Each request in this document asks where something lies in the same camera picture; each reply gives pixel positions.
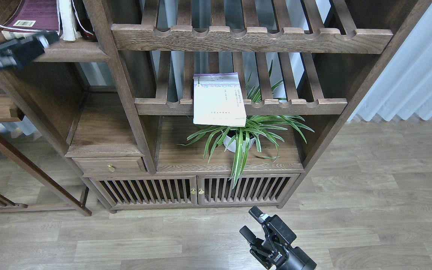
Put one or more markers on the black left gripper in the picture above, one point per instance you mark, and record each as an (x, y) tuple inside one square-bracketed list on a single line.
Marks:
[(20, 52)]

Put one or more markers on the dark wooden bookshelf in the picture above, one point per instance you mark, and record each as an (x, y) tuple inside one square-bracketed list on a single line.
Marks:
[(126, 98)]

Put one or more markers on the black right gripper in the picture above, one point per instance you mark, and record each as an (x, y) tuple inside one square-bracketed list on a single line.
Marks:
[(275, 249)]

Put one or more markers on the white pleated curtain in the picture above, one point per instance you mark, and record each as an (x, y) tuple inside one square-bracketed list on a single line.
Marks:
[(404, 88)]

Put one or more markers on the red cover book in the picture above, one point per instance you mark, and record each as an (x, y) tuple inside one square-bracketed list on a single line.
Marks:
[(74, 20)]

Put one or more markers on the maroon book white characters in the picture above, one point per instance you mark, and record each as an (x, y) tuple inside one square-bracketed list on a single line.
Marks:
[(31, 17)]

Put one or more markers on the white lavender book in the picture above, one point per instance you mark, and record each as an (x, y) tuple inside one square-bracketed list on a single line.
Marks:
[(218, 100)]

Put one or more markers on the white plant pot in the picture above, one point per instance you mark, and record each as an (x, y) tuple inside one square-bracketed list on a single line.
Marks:
[(230, 141)]

